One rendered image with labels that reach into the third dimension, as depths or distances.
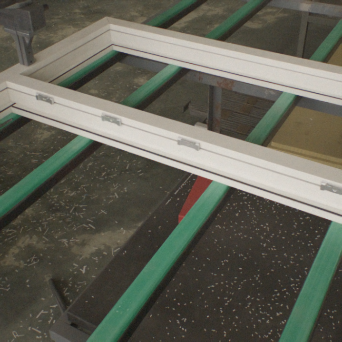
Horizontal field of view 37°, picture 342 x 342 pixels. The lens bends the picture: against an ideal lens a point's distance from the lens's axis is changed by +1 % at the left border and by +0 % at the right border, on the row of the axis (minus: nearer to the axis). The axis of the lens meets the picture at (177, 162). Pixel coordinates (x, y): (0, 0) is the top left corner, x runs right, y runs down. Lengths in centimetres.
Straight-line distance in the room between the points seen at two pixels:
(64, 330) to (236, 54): 80
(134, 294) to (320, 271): 30
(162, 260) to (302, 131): 87
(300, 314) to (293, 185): 27
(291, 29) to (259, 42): 36
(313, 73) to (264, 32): 271
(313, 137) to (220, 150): 65
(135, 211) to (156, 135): 121
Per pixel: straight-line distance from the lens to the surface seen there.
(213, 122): 160
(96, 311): 116
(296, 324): 80
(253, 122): 224
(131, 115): 109
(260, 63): 137
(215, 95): 155
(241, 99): 241
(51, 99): 120
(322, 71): 132
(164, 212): 135
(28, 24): 127
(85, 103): 115
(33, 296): 200
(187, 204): 132
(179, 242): 89
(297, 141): 157
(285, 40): 391
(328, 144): 158
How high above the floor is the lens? 150
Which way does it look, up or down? 36 degrees down
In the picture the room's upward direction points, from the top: 1 degrees counter-clockwise
